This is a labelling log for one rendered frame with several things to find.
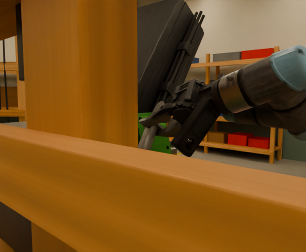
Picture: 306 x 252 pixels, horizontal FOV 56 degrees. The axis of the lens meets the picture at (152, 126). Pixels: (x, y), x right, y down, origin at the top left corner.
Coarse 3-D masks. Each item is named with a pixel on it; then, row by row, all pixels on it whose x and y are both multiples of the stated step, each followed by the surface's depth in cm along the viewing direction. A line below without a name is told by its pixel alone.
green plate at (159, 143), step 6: (138, 114) 77; (144, 114) 79; (150, 114) 81; (138, 120) 77; (138, 126) 76; (144, 126) 78; (138, 132) 76; (138, 138) 76; (156, 138) 80; (162, 138) 82; (168, 138) 84; (156, 144) 80; (162, 144) 82; (168, 144) 84; (156, 150) 80; (162, 150) 81; (168, 150) 83
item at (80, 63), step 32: (32, 0) 37; (64, 0) 32; (96, 0) 32; (128, 0) 36; (32, 32) 38; (64, 32) 33; (96, 32) 33; (128, 32) 36; (32, 64) 39; (64, 64) 33; (96, 64) 33; (128, 64) 37; (32, 96) 39; (64, 96) 34; (96, 96) 33; (128, 96) 37; (32, 128) 40; (64, 128) 34; (96, 128) 34; (128, 128) 37; (32, 224) 43
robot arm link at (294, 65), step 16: (288, 48) 47; (304, 48) 46; (256, 64) 50; (272, 64) 47; (288, 64) 45; (304, 64) 44; (240, 80) 51; (256, 80) 49; (272, 80) 47; (288, 80) 46; (304, 80) 45; (256, 96) 50; (272, 96) 49; (288, 96) 48; (304, 96) 49
